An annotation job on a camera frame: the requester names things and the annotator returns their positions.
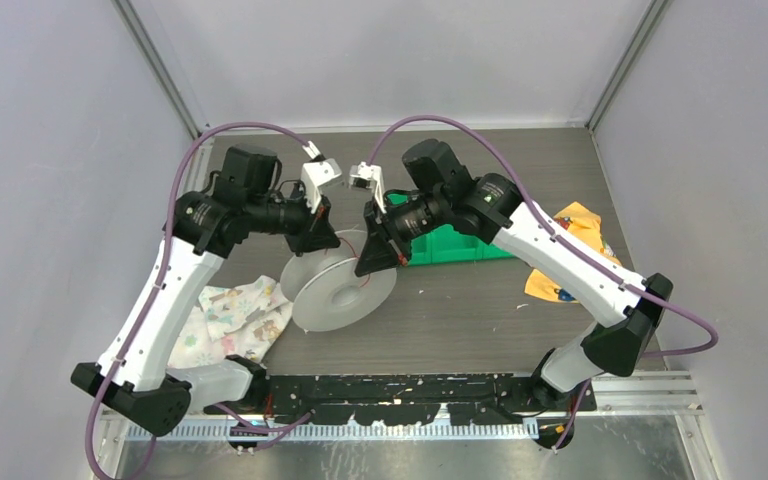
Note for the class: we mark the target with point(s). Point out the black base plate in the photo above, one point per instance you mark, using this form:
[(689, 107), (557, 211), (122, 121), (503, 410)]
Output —
[(401, 400)]

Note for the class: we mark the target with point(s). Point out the white patterned cloth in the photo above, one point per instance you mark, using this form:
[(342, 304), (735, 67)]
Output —
[(244, 320)]

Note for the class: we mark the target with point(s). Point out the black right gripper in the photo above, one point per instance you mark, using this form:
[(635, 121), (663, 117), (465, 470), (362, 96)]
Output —
[(381, 248)]

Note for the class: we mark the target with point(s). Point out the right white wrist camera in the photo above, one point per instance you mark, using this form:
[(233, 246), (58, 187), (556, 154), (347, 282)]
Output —
[(368, 177)]

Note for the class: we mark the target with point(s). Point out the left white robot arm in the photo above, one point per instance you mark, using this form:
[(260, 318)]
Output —
[(243, 197)]

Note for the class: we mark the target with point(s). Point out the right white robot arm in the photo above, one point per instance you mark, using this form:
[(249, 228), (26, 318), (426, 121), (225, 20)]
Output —
[(491, 209)]

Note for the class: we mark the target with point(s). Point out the yellow patterned cloth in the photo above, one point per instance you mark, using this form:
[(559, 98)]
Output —
[(586, 226)]

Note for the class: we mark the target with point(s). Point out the white slotted cable duct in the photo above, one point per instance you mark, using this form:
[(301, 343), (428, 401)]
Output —
[(223, 430)]

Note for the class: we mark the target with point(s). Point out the green middle bin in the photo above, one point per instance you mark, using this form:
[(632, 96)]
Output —
[(446, 245)]

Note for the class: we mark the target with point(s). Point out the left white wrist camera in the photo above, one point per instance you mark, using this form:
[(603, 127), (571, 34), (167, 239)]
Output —
[(318, 175)]

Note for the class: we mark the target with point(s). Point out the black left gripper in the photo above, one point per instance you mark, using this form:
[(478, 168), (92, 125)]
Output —
[(318, 232)]

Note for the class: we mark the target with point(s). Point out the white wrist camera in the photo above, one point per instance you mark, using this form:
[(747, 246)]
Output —
[(368, 177), (318, 175)]

